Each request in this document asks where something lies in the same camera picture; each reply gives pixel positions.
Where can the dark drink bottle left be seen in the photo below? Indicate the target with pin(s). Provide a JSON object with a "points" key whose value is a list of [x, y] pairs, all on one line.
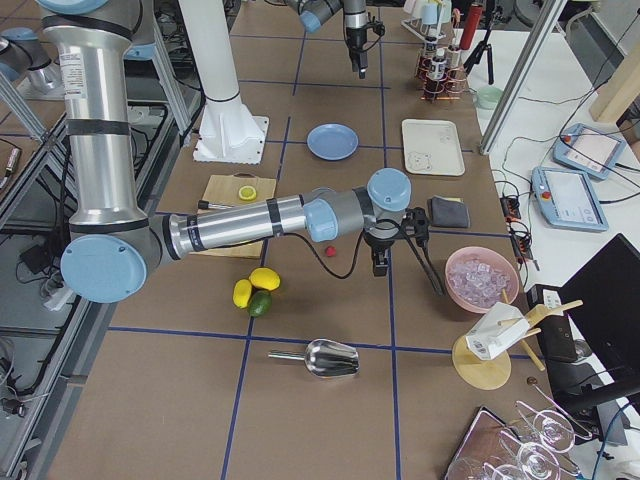
{"points": [[428, 52]]}

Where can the glass rack tray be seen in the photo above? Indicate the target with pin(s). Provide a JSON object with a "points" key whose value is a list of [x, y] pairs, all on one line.
{"points": [[534, 445]]}

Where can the dark drink bottle front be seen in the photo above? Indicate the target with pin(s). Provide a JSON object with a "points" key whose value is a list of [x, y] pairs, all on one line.
{"points": [[437, 73]]}

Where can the wooden cup stand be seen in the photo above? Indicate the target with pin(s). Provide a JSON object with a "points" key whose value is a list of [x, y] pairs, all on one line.
{"points": [[493, 374]]}

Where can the large yellow lemon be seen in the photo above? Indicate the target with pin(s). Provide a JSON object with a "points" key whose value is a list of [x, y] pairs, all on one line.
{"points": [[265, 278]]}

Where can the cream bear tray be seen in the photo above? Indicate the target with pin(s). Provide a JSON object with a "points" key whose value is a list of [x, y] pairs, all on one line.
{"points": [[432, 147]]}

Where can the lemon half slice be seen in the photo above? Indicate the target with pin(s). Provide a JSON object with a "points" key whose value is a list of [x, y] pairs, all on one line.
{"points": [[247, 193]]}

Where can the white paper carton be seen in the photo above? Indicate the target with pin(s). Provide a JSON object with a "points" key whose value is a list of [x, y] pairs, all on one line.
{"points": [[497, 330]]}

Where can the white wire cup rack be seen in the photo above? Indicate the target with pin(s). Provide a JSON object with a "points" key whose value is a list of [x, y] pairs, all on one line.
{"points": [[427, 17]]}

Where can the red cylinder bottle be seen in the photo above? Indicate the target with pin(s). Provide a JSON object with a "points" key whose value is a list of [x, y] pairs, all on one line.
{"points": [[471, 23]]}

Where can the copper wire bottle rack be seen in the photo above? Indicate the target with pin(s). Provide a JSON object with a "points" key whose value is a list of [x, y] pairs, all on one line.
{"points": [[455, 79]]}

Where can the aluminium frame post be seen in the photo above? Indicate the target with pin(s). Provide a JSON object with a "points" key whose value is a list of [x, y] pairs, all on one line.
{"points": [[549, 16]]}

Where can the steel ice scoop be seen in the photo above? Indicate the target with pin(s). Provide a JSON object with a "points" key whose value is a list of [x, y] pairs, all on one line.
{"points": [[324, 358]]}

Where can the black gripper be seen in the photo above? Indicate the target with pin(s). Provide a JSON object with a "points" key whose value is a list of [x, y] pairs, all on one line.
{"points": [[378, 244], [356, 38]]}

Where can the black monitor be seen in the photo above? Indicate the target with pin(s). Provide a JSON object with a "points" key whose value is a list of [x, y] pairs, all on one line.
{"points": [[608, 320]]}

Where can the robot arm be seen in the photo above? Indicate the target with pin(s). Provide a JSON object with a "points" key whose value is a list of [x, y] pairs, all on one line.
{"points": [[315, 13], [108, 118]]}

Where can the grey yellow folded cloth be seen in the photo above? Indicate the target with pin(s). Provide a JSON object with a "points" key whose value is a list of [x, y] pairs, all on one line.
{"points": [[448, 213]]}

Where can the far teach pendant tablet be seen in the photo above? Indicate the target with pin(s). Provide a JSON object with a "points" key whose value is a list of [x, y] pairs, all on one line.
{"points": [[589, 150]]}

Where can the small yellow lemon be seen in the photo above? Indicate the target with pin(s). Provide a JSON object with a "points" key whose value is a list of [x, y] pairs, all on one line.
{"points": [[242, 293]]}

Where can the green lime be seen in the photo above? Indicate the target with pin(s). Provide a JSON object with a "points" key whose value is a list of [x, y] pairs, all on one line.
{"points": [[260, 303]]}

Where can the green bowl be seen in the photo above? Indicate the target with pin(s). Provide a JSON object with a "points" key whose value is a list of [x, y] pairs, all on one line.
{"points": [[488, 97]]}

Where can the black tripod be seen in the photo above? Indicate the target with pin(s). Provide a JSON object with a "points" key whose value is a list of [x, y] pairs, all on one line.
{"points": [[484, 47]]}

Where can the teach pendant tablet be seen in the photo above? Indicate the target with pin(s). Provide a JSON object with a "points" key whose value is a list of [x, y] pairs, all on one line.
{"points": [[567, 199], [589, 150]]}

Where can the dark drink bottle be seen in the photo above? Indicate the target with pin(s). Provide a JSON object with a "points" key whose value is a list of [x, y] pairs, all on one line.
{"points": [[437, 73], [428, 52]]}

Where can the near teach pendant tablet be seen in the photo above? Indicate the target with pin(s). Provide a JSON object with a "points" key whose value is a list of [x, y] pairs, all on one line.
{"points": [[567, 199]]}

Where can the blue plate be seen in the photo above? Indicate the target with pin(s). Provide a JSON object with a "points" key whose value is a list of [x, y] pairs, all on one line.
{"points": [[332, 141]]}

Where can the pink bowl of ice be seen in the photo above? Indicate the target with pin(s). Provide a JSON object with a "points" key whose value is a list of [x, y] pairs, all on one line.
{"points": [[477, 278]]}

